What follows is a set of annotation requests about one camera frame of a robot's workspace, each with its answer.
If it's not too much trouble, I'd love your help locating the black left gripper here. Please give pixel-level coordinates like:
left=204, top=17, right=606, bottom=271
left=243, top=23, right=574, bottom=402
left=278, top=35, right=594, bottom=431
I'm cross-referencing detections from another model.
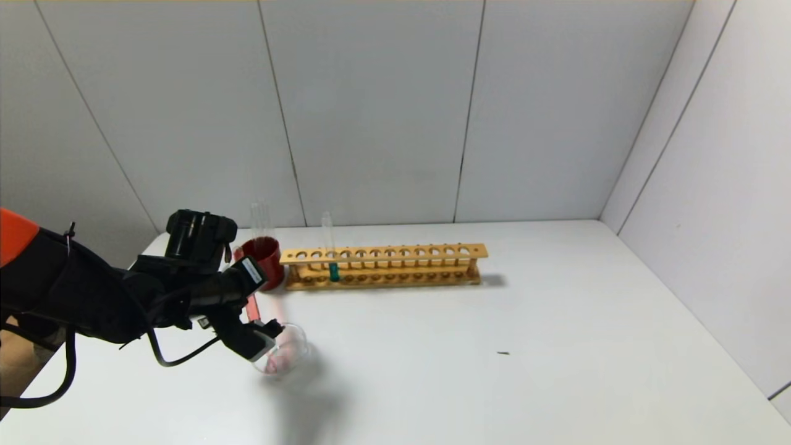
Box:
left=188, top=255, right=268, bottom=312

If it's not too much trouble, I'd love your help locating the glass beaker with liquid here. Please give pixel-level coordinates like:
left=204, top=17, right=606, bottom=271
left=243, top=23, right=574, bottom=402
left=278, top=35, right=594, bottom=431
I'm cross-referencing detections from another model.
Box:
left=250, top=321, right=310, bottom=379

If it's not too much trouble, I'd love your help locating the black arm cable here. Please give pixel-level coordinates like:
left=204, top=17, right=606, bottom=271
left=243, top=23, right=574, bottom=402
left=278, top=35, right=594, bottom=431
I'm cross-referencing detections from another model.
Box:
left=0, top=321, right=224, bottom=410

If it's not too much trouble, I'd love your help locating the glass test tube blue pigment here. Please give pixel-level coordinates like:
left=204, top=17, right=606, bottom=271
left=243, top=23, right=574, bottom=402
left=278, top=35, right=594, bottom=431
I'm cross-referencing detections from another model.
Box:
left=321, top=212, right=341, bottom=283

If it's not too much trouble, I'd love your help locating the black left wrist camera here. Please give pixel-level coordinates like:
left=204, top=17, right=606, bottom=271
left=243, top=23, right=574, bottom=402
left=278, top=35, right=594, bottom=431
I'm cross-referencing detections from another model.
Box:
left=164, top=209, right=239, bottom=273

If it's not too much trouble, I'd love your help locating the empty clear glass test tube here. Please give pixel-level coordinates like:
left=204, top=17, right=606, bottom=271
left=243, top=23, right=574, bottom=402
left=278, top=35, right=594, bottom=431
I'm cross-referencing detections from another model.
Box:
left=250, top=201, right=273, bottom=243

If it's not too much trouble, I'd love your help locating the dark red cup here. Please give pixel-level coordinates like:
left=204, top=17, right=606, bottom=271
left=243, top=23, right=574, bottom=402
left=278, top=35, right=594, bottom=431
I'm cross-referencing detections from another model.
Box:
left=234, top=237, right=285, bottom=292

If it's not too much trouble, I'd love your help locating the wooden test tube rack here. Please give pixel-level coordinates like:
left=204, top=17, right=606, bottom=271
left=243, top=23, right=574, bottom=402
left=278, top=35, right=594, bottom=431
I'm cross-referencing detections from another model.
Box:
left=279, top=243, right=489, bottom=291

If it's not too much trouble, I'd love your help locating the glass test tube red pigment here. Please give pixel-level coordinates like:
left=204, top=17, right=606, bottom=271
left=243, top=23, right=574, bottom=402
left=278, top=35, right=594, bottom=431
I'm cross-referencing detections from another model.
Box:
left=245, top=292, right=286, bottom=334

